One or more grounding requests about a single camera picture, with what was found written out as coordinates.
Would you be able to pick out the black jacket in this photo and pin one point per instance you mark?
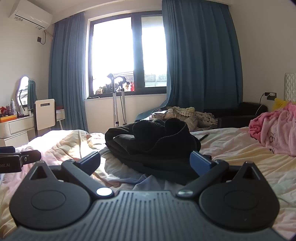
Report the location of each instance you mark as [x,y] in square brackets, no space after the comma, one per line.
[150,148]

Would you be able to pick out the cream quilted pillow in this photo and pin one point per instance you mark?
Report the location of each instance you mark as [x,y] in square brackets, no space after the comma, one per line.
[291,87]

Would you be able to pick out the metal crutch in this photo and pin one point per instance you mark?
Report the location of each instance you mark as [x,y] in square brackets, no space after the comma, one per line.
[114,104]
[123,104]

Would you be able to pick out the blue curtain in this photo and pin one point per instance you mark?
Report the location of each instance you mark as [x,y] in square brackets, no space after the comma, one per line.
[198,58]
[67,69]

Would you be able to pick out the beige down jacket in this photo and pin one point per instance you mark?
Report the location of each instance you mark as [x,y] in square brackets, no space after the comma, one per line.
[166,113]

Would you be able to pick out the wall socket with charger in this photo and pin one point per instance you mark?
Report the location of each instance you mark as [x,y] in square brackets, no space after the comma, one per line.
[271,96]

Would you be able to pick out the grey spray bottle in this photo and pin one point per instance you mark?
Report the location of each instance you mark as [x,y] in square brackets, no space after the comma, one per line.
[13,106]

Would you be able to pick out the wavy table mirror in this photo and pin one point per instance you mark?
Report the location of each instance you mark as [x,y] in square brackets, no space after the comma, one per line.
[23,85]

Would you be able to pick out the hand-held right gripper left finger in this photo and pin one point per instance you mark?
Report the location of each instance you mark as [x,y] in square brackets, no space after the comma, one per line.
[89,161]

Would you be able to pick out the yellow plush toy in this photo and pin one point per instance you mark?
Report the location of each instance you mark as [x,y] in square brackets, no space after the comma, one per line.
[278,103]

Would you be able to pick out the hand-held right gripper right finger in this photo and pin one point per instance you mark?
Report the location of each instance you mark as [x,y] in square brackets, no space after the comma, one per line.
[201,163]

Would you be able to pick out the orange box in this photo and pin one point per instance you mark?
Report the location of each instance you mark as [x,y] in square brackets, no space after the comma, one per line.
[8,118]

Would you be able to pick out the white dressing table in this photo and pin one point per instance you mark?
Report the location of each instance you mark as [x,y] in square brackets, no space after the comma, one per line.
[18,126]

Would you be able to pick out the black pen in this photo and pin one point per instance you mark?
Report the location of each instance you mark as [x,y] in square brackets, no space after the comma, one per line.
[204,137]

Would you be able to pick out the wooden chair back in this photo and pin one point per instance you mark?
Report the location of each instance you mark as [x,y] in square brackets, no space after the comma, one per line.
[45,115]

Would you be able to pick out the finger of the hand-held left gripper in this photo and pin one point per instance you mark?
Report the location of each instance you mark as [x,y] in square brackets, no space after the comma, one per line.
[32,154]

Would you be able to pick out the white air conditioner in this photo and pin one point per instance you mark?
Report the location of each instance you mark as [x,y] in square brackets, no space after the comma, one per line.
[30,14]

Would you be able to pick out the cream knitted blanket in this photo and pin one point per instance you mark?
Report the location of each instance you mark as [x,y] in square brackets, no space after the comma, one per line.
[203,118]

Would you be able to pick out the pink fleece blanket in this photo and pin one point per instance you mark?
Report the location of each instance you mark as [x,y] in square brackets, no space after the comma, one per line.
[277,129]

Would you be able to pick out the black armchair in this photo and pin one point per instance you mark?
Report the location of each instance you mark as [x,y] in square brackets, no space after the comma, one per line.
[242,113]

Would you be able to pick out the black wall plug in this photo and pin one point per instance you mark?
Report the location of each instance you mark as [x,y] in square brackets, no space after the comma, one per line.
[39,39]

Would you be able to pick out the dark framed window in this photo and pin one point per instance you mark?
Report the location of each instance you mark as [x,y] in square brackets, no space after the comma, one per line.
[136,58]

